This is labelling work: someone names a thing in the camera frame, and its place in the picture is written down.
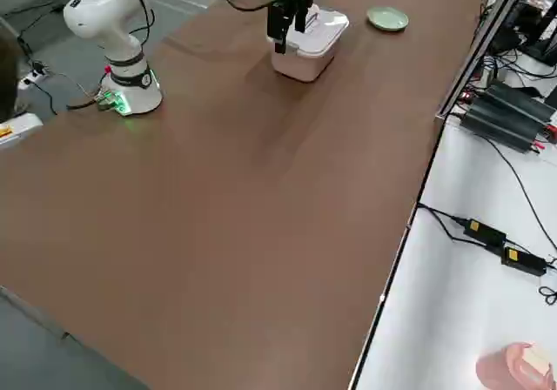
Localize white box lid grey latches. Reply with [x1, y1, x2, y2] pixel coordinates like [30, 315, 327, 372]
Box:
[272, 4, 350, 58]

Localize pale pink plastic box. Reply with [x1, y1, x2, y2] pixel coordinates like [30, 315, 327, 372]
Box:
[270, 37, 339, 83]

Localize green plate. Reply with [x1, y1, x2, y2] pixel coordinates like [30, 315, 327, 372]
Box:
[366, 6, 410, 33]

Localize white control box yellow label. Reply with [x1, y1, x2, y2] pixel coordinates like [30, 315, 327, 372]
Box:
[0, 111, 44, 151]

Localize black finned power supply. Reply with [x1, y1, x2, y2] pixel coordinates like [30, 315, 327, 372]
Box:
[460, 97, 550, 154]
[482, 81, 557, 124]

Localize white power strip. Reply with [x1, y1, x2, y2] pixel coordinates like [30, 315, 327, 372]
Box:
[17, 61, 48, 87]

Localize person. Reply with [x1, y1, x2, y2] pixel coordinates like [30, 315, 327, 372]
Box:
[0, 27, 23, 124]

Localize black adapter yellow label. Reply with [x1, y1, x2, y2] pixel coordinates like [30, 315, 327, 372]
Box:
[500, 244, 547, 278]
[461, 217, 508, 252]

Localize pink cup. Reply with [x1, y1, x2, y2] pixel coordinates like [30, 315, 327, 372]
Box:
[474, 341, 553, 390]

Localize aluminium frame post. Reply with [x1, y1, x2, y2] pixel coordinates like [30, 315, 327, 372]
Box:
[433, 0, 530, 124]

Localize black arm base cable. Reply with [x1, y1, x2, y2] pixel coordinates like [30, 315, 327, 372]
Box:
[41, 70, 108, 112]

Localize black adapter cable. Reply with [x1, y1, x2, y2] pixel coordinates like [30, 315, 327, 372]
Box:
[416, 202, 501, 252]

